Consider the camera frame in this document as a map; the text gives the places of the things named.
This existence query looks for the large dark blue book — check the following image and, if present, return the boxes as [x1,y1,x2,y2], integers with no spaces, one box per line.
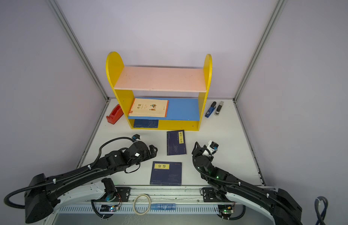
[150,161,182,186]

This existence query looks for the black corrugated left cable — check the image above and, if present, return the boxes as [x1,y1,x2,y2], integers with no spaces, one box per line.
[3,136,135,209]

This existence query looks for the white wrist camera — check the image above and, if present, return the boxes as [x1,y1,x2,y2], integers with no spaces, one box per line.
[132,134,141,141]
[207,140,219,154]

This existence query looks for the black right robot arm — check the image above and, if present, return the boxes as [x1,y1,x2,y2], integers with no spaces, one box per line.
[192,142,302,225]

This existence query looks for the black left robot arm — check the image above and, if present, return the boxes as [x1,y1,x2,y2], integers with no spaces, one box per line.
[24,141,158,224]

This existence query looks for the blue label strip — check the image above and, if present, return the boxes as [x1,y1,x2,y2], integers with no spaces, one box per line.
[150,203,176,211]

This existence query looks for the blue cable loop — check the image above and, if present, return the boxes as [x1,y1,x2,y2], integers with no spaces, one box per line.
[314,196,329,225]

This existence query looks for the red-edged beige reading book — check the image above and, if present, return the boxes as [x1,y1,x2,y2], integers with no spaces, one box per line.
[128,98,169,118]

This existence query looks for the masking tape roll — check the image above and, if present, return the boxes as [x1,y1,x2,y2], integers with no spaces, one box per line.
[132,194,151,216]

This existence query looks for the small dark blue poetry book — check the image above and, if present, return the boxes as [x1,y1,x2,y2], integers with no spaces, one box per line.
[167,130,187,156]

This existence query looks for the grey black stapler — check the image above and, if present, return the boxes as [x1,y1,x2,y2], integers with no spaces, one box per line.
[215,101,224,116]

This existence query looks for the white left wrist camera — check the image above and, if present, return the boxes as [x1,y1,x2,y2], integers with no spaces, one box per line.
[132,134,141,141]

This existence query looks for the yellow blue pink bookshelf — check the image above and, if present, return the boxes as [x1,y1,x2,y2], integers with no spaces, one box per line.
[105,52,213,131]

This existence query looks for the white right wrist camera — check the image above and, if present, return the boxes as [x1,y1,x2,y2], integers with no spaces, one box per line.
[207,140,219,154]

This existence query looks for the blue stapler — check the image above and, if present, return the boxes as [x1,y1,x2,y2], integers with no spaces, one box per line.
[205,101,217,118]

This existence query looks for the red tape dispenser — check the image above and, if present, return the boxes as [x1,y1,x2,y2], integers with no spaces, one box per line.
[106,104,124,124]

